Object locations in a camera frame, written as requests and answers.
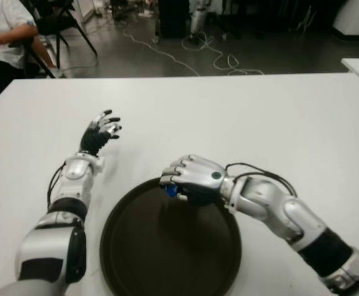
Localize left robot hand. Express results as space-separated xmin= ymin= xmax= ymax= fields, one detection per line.
xmin=80 ymin=109 xmax=122 ymax=155

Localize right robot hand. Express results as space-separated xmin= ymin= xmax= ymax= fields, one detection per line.
xmin=159 ymin=154 xmax=229 ymax=207

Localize blue Oreo cookie pack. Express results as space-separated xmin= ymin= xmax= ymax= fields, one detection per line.
xmin=163 ymin=183 xmax=180 ymax=198

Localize dark brown round tray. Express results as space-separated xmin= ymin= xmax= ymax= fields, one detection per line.
xmin=99 ymin=177 xmax=242 ymax=296

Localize black folding chair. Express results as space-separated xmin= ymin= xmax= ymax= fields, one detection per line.
xmin=22 ymin=0 xmax=99 ymax=78
xmin=9 ymin=36 xmax=57 ymax=80

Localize white panel board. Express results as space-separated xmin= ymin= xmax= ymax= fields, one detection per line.
xmin=76 ymin=0 xmax=97 ymax=22

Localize black wheeled cabinet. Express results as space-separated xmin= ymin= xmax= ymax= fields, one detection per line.
xmin=153 ymin=0 xmax=192 ymax=43

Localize seated person white shirt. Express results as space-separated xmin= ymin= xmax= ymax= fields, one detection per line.
xmin=0 ymin=0 xmax=62 ymax=102

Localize silver humanoid robot legs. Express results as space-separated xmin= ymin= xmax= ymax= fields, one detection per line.
xmin=190 ymin=0 xmax=213 ymax=39

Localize white curved booth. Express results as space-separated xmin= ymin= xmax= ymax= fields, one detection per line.
xmin=333 ymin=0 xmax=359 ymax=35

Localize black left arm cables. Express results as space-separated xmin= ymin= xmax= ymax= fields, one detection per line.
xmin=47 ymin=160 xmax=67 ymax=210

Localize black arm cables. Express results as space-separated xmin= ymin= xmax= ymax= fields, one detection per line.
xmin=225 ymin=162 xmax=298 ymax=198
xmin=47 ymin=160 xmax=67 ymax=210

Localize grey floor cable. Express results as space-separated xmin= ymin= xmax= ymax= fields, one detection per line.
xmin=60 ymin=57 xmax=100 ymax=73

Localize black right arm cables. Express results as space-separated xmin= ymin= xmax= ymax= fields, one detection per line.
xmin=225 ymin=162 xmax=298 ymax=198

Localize long white floor cable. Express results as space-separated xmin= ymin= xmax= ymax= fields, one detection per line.
xmin=122 ymin=27 xmax=200 ymax=77

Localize looped white floor cable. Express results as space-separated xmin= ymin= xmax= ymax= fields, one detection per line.
xmin=181 ymin=30 xmax=265 ymax=76

